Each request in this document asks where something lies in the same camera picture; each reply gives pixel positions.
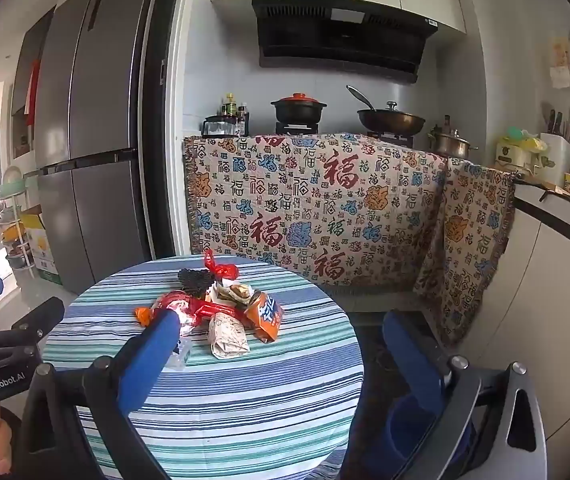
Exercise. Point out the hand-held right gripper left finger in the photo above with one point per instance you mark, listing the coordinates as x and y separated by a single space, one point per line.
150 355

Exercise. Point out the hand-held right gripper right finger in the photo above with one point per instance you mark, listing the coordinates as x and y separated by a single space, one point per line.
410 355

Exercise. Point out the crushed red soda can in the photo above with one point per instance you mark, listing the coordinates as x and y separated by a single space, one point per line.
170 305

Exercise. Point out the blue plastic basket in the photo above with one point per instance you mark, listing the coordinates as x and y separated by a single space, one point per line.
400 430

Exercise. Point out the red packet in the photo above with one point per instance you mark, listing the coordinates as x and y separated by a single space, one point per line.
215 311

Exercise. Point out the clear plastic wrapper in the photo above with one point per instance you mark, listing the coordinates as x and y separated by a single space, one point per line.
181 355

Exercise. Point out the hexagon pattern floor mat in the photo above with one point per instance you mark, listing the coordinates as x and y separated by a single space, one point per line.
370 355

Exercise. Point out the small orange wrapper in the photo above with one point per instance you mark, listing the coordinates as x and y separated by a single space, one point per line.
142 315

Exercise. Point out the cardboard box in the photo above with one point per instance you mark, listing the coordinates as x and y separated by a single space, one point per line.
40 245

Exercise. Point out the brown paper wrapper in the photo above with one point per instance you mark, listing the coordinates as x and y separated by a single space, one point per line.
227 337

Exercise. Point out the white tiered rack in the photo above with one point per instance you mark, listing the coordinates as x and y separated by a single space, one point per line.
15 220

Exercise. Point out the red plastic bag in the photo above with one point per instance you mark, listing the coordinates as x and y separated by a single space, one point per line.
220 269

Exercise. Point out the orange snack bag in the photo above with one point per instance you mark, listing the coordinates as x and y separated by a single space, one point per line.
265 317

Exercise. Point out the striped tablecloth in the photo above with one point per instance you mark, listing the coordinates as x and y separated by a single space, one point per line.
265 395

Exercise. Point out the printed blanket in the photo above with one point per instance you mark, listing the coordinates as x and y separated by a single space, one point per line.
470 240
315 200

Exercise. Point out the white base cabinets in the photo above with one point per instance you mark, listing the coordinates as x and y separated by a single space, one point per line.
530 285

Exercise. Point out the grey refrigerator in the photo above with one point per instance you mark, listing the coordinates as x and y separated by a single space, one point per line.
95 135

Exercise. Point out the steel stock pot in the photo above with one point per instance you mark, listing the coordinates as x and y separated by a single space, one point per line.
450 145

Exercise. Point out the cream countertop appliance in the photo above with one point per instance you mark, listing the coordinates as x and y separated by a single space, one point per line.
512 152

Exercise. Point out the wok with glass lid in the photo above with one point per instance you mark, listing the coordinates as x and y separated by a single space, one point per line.
390 119

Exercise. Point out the white knife block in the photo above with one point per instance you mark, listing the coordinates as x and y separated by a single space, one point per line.
555 155

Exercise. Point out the gas stove burner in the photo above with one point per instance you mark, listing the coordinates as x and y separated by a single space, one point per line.
297 128

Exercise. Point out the dark sauce bottle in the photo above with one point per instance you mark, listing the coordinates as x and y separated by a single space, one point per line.
243 117

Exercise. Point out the yellow cap sauce bottle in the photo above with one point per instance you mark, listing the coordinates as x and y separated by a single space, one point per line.
230 109

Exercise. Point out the black clay pot orange lid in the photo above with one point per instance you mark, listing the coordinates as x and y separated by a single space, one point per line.
299 107

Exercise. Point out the black range hood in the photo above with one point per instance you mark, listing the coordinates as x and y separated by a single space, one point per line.
340 35

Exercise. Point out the wall paper notes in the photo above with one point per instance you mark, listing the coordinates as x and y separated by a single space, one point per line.
560 67

